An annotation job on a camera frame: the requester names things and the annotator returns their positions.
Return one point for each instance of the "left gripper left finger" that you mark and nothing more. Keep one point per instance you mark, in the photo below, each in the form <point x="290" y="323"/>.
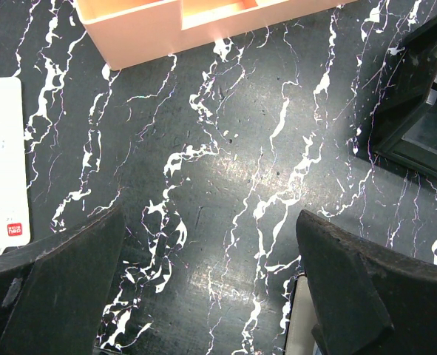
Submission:
<point x="53" y="291"/>

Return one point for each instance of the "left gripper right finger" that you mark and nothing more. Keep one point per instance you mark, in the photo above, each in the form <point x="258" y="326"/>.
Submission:
<point x="368" y="299"/>

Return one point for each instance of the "grey leather card holder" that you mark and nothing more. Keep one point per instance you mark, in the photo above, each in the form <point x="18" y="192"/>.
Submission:
<point x="302" y="320"/>

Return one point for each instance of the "black left card tray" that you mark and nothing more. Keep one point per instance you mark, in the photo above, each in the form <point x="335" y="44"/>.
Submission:
<point x="405" y="124"/>

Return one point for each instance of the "white patterned paper sheet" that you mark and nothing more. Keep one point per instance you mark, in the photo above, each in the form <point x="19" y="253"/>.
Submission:
<point x="14" y="208"/>

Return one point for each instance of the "orange plastic file organizer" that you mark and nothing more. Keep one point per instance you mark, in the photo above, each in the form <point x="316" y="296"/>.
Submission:
<point x="127" y="33"/>

